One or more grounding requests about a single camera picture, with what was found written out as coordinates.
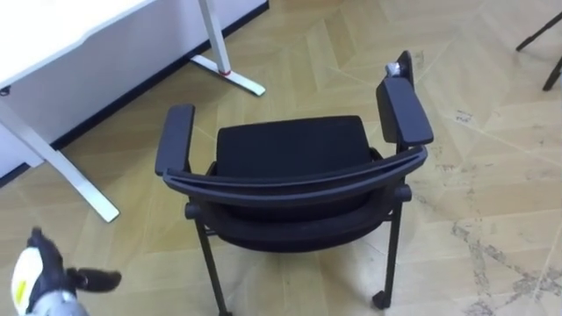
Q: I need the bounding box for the white desk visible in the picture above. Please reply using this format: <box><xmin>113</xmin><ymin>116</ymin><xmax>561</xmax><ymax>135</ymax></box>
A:
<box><xmin>0</xmin><ymin>0</ymin><xmax>267</xmax><ymax>224</ymax></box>

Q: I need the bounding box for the black office chair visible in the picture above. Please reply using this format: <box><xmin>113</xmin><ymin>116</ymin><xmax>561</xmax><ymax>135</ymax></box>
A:
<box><xmin>154</xmin><ymin>49</ymin><xmax>435</xmax><ymax>316</ymax></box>

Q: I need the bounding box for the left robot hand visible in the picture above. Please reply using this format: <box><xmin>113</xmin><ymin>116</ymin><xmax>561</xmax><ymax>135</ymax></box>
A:
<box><xmin>11</xmin><ymin>226</ymin><xmax>123</xmax><ymax>315</ymax></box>

